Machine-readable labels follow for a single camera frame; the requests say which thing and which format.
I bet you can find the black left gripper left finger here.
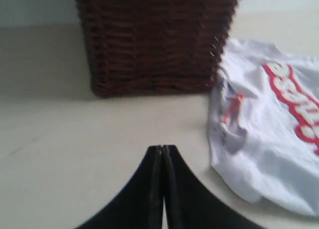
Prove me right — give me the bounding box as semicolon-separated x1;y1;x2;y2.
78;146;163;229

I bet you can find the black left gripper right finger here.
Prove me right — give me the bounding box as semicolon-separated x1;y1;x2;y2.
161;145;252;229

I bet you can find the white t-shirt red lettering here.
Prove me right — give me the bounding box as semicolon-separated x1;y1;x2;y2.
208;39;319;216

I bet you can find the brown wicker basket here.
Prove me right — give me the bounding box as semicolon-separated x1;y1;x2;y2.
75;0;239;98

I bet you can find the orange clothing tag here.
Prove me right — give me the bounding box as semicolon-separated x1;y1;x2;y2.
222;93;245;124

